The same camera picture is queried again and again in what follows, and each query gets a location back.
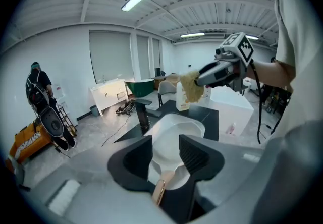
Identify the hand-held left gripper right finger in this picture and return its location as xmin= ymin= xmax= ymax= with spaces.
xmin=178 ymin=134 xmax=225 ymax=191

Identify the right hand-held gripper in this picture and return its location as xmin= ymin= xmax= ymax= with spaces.
xmin=195 ymin=32 xmax=255 ymax=92

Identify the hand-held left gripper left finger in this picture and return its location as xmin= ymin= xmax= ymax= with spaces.
xmin=107 ymin=135 xmax=157 ymax=195

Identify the yellow sponge cloth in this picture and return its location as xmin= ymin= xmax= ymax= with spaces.
xmin=179 ymin=70 xmax=205 ymax=103

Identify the cream frying pan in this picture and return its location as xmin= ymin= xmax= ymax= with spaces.
xmin=148 ymin=117 xmax=205 ymax=206

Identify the person's right forearm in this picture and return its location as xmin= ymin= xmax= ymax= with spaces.
xmin=246 ymin=60 xmax=296 ymax=92

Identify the pink bottle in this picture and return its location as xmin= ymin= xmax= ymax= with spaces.
xmin=226 ymin=122 xmax=238 ymax=136

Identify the black top sink cabinet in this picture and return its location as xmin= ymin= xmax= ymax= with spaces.
xmin=113 ymin=99 xmax=220 ymax=143

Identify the white square tub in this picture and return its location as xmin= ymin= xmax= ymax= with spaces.
xmin=209 ymin=86 xmax=254 ymax=137

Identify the white sink basin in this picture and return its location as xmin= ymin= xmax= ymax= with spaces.
xmin=142 ymin=113 xmax=206 ymax=143

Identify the orange label soap bottle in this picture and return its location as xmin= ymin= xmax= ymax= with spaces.
xmin=176 ymin=76 xmax=191 ymax=111

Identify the black sink faucet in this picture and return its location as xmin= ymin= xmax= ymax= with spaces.
xmin=133 ymin=98 xmax=162 ymax=130

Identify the grey roller blind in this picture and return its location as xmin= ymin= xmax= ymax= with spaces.
xmin=88 ymin=30 xmax=135 ymax=84
xmin=136 ymin=35 xmax=151 ymax=80
xmin=152 ymin=38 xmax=161 ymax=70

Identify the green bathtub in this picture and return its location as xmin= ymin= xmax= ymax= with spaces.
xmin=125 ymin=78 xmax=155 ymax=98

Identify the white vanity cabinet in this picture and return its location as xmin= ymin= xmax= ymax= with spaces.
xmin=88 ymin=79 xmax=129 ymax=117

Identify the brown wooden rack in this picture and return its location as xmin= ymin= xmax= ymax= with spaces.
xmin=57 ymin=103 xmax=78 ymax=138

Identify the dark oval seat lid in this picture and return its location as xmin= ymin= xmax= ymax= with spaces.
xmin=40 ymin=106 xmax=65 ymax=138

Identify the person's beige shirt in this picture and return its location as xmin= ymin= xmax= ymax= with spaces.
xmin=274 ymin=0 xmax=323 ymax=140

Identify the orange machine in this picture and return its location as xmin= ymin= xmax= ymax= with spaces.
xmin=9 ymin=123 xmax=53 ymax=165

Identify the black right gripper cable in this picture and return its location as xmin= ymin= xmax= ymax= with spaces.
xmin=249 ymin=61 xmax=263 ymax=144

